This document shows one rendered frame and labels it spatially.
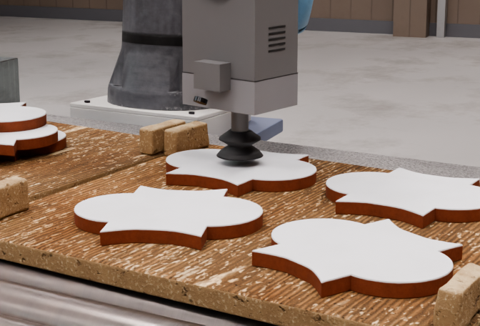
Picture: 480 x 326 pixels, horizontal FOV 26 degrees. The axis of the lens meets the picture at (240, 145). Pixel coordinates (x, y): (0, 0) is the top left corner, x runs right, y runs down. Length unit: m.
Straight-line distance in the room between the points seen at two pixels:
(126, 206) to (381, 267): 0.23
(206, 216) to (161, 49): 0.63
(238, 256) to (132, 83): 0.69
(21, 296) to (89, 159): 0.32
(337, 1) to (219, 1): 9.02
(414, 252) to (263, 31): 0.27
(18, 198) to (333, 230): 0.26
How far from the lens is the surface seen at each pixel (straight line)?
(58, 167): 1.01
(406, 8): 9.59
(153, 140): 1.04
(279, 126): 1.53
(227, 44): 0.91
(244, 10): 0.89
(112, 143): 1.10
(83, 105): 1.43
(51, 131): 1.06
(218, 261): 0.74
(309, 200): 0.88
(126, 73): 1.41
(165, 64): 1.40
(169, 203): 0.83
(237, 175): 0.92
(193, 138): 1.05
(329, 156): 1.13
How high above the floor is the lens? 1.18
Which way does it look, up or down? 13 degrees down
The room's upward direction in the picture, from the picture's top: straight up
